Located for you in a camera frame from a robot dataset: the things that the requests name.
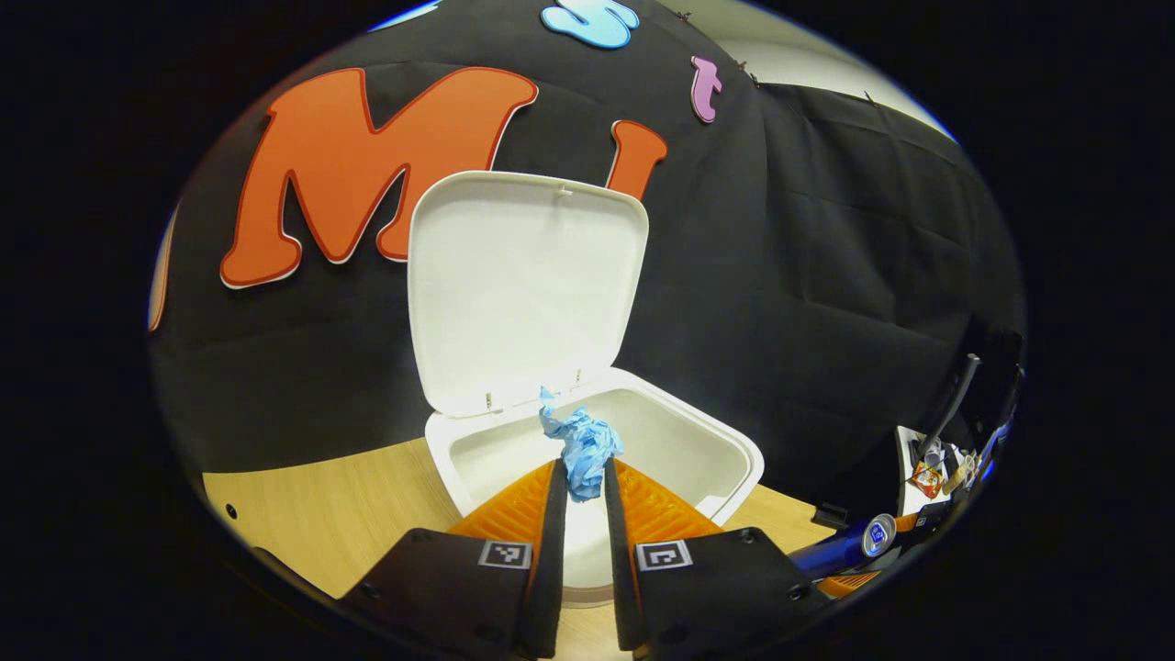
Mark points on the wooden desktop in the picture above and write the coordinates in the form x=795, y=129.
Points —
x=340, y=514

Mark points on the blue pop can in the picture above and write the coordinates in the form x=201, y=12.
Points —
x=840, y=549

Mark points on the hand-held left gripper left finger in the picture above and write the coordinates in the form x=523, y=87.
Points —
x=551, y=569

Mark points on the black backdrop cloth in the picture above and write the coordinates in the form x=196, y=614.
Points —
x=780, y=275

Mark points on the black curved bar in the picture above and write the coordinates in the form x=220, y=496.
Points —
x=955, y=399

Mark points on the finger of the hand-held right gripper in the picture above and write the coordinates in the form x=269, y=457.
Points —
x=849, y=584
x=927, y=519

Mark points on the blue paper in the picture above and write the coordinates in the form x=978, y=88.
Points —
x=583, y=445

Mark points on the small black block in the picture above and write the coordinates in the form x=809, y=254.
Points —
x=831, y=515

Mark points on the white side table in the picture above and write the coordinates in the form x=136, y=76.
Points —
x=907, y=491

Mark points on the white desktop garbage bin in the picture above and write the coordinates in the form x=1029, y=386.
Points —
x=523, y=294

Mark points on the orange snack packet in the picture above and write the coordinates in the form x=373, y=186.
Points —
x=927, y=478

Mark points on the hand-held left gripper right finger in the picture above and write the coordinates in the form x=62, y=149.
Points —
x=620, y=569

